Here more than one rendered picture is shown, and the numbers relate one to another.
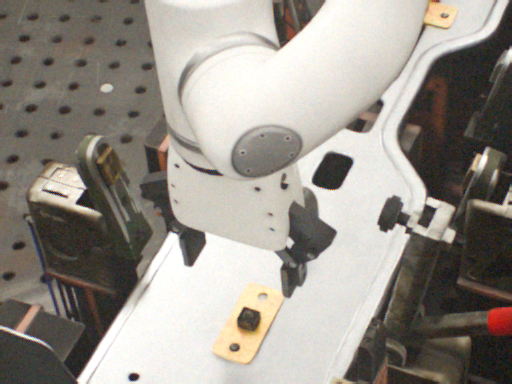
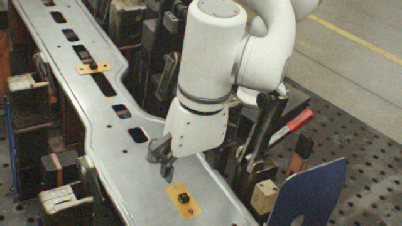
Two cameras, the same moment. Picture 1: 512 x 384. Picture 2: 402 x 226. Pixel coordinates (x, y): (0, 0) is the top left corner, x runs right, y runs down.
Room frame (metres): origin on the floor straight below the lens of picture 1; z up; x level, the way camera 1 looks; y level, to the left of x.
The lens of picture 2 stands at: (0.30, 0.64, 1.72)
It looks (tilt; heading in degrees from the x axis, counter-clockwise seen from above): 37 degrees down; 299
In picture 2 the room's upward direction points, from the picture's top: 11 degrees clockwise
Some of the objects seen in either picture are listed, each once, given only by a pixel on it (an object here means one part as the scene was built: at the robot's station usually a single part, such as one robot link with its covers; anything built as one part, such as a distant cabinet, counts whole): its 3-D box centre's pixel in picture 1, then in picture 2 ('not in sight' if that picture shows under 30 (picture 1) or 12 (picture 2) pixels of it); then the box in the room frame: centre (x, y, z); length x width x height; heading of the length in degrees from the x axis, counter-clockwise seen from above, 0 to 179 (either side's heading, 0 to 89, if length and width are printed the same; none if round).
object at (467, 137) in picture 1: (472, 216); (156, 140); (0.88, -0.18, 0.84); 0.04 x 0.03 x 0.29; 156
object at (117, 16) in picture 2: not in sight; (124, 62); (1.14, -0.34, 0.89); 0.13 x 0.11 x 0.38; 66
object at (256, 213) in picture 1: (231, 177); (198, 121); (0.63, 0.06, 1.19); 0.10 x 0.07 x 0.11; 66
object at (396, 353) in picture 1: (387, 351); (257, 166); (0.55, -0.06, 1.06); 0.03 x 0.01 x 0.03; 66
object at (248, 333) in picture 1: (248, 319); (183, 198); (0.63, 0.06, 1.01); 0.08 x 0.04 x 0.01; 156
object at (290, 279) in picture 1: (305, 264); (218, 149); (0.60, 0.01, 1.11); 0.03 x 0.03 x 0.07; 66
